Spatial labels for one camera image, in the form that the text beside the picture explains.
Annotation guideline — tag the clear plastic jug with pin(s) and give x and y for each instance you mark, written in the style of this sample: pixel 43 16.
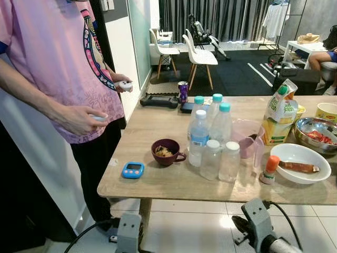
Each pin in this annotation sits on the clear plastic jug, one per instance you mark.
pixel 242 127

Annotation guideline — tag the person in pink shirt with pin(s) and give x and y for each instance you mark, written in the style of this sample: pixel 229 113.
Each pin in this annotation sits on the person in pink shirt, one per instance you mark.
pixel 47 47

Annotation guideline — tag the grey curtain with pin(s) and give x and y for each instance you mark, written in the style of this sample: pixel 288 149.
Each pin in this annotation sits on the grey curtain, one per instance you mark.
pixel 221 18

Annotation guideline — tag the pink plastic cup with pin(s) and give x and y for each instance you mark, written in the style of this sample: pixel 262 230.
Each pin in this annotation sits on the pink plastic cup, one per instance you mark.
pixel 245 146

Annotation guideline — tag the brown sausage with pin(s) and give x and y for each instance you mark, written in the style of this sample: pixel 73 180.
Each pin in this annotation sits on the brown sausage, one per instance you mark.
pixel 299 167

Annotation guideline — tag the small yellow bowl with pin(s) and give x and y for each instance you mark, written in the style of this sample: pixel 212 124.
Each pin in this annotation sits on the small yellow bowl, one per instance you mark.
pixel 300 112

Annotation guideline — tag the purple drink can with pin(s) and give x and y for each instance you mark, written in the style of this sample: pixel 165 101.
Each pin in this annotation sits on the purple drink can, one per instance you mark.
pixel 182 92

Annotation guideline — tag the white ceramic bowl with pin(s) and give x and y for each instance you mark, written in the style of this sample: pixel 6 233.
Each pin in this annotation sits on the white ceramic bowl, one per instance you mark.
pixel 295 154

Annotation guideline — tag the silver right arm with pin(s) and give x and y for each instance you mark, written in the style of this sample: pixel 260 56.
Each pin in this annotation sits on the silver right arm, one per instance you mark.
pixel 284 246

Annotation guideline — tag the blue digital timer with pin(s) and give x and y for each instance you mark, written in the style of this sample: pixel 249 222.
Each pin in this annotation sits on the blue digital timer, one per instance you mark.
pixel 132 169

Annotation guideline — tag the black folded stroller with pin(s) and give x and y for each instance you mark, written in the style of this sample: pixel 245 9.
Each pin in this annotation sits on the black folded stroller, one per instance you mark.
pixel 202 34

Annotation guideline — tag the person's right forearm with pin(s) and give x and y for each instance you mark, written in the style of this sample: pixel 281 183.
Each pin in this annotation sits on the person's right forearm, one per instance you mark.
pixel 31 87

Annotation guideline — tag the white handheld controller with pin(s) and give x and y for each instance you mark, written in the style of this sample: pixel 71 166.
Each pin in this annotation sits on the white handheld controller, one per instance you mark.
pixel 125 84
pixel 99 118

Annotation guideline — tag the water bottle with blue label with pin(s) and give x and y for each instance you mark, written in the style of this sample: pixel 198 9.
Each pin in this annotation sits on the water bottle with blue label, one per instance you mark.
pixel 198 139

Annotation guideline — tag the yellow instant noodle cup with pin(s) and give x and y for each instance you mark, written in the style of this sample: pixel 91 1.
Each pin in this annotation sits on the yellow instant noodle cup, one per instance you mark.
pixel 327 112

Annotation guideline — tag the black backpack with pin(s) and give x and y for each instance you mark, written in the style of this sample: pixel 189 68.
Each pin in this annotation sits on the black backpack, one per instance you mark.
pixel 330 38

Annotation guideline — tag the clear bottle with teal cap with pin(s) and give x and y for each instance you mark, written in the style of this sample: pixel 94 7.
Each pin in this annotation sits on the clear bottle with teal cap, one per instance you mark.
pixel 216 108
pixel 199 101
pixel 222 126

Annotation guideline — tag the black floor bag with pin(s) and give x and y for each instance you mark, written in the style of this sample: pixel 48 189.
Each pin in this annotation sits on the black floor bag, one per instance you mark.
pixel 295 80

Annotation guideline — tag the dark smartphone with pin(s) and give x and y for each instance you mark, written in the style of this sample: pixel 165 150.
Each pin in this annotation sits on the dark smartphone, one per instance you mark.
pixel 187 108

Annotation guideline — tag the person's right hand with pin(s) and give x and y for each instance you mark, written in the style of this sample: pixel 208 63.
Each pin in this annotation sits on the person's right hand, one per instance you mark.
pixel 79 120

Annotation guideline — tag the white hanging shirt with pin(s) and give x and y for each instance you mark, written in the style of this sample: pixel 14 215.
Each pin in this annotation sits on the white hanging shirt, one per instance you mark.
pixel 276 20

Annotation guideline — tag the yellow green juice carton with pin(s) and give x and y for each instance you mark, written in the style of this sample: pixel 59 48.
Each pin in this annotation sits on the yellow green juice carton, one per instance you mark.
pixel 279 124

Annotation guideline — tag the dark floor carpet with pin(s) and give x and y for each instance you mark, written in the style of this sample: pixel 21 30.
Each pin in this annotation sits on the dark floor carpet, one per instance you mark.
pixel 237 74

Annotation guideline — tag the tan hat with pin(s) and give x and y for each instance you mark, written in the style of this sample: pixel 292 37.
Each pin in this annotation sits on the tan hat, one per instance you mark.
pixel 308 38

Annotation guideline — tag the wooden table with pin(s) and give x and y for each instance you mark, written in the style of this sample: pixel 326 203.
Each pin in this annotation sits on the wooden table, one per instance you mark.
pixel 158 182

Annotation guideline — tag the white chair wooden legs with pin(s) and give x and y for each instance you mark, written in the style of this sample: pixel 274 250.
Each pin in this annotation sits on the white chair wooden legs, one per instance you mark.
pixel 163 51
pixel 199 55

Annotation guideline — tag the steel bowl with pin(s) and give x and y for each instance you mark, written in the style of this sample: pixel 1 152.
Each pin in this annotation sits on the steel bowl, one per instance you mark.
pixel 316 134

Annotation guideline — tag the small clear bottle white cap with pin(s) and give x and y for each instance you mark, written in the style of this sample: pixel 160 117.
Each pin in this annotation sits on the small clear bottle white cap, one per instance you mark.
pixel 211 161
pixel 230 163

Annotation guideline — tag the seated person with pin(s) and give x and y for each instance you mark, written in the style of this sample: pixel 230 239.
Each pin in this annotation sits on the seated person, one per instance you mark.
pixel 322 58

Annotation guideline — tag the purple mug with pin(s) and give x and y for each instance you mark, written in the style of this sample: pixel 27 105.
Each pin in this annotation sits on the purple mug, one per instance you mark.
pixel 166 153

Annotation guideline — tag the white side table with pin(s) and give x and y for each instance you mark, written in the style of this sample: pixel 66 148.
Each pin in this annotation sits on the white side table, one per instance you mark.
pixel 303 48

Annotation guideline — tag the orange capped sauce bottle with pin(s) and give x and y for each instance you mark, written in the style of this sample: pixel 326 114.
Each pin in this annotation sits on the orange capped sauce bottle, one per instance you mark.
pixel 270 168

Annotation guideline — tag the person's left hand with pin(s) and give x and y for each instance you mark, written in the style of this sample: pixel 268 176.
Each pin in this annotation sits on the person's left hand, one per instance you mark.
pixel 120 77

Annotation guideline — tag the black handheld gadget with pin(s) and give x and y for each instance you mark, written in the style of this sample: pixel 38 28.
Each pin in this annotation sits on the black handheld gadget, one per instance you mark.
pixel 158 101

